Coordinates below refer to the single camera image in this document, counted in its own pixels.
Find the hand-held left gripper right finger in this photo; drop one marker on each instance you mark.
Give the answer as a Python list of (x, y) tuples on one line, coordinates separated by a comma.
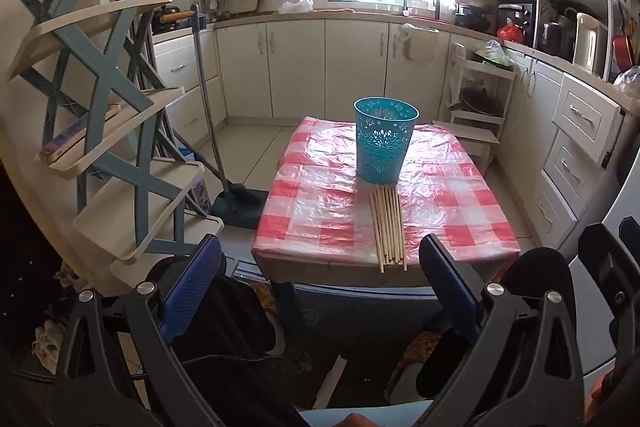
[(450, 287)]

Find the cream kitchen base cabinets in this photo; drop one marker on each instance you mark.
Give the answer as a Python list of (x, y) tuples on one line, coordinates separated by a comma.
[(300, 67)]

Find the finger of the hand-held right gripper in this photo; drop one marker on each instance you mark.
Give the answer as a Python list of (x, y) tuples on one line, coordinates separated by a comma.
[(625, 288), (631, 234)]

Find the white electric kettle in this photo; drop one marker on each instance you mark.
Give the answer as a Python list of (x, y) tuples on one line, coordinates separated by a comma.
[(589, 42)]

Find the floral waste bin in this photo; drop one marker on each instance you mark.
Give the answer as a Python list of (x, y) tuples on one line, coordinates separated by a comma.
[(202, 199)]

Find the purple flat box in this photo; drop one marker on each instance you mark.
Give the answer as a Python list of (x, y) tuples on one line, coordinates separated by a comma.
[(75, 136)]

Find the small white step shelf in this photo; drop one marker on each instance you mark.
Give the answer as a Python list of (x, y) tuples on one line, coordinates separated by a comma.
[(480, 134)]

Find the white sneakers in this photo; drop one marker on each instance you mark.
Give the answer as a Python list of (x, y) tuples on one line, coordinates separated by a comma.
[(47, 342)]

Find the black kettle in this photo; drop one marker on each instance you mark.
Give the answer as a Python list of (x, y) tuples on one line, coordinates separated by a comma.
[(550, 38)]

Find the plastic bag of greens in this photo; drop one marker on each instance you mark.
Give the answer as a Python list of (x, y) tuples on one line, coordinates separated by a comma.
[(492, 54)]

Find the black wok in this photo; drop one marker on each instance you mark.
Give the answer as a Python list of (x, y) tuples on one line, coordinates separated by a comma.
[(164, 21)]

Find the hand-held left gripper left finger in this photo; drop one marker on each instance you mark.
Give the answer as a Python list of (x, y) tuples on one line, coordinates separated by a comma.
[(192, 287)]

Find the black pan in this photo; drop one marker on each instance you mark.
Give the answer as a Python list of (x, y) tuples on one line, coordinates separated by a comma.
[(481, 102)]

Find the white plastic bag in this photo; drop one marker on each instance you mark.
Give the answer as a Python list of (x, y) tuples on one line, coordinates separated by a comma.
[(297, 2)]

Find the black countertop oven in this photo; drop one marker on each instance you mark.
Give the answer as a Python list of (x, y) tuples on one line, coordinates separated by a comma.
[(515, 12)]

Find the red white checked plastic tablecloth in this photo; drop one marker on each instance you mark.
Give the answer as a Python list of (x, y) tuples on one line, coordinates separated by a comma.
[(320, 187)]

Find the clear plastic bag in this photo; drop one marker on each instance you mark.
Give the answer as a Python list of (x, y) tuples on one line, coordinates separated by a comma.
[(629, 79)]

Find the red pot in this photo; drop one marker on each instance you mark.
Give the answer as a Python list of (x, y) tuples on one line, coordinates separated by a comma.
[(624, 52)]

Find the person's black trousers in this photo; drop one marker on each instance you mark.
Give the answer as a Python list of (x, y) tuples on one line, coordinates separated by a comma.
[(235, 317)]

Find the cream blue tiered shelf rack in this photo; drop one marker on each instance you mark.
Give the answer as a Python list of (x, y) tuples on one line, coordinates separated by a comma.
[(125, 202)]

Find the red kettle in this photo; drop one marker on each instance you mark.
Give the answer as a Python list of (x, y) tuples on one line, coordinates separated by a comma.
[(511, 33)]

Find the white cardboard strip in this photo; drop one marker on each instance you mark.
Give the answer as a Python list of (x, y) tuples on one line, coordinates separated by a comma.
[(329, 382)]

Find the teal perforated plastic basket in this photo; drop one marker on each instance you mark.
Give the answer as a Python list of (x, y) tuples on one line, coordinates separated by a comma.
[(385, 147)]

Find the white hanging cloth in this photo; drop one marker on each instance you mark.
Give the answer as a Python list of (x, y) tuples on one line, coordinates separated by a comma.
[(407, 42)]

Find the row of wooden chopsticks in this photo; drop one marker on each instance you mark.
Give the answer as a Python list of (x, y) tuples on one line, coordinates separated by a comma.
[(387, 227)]

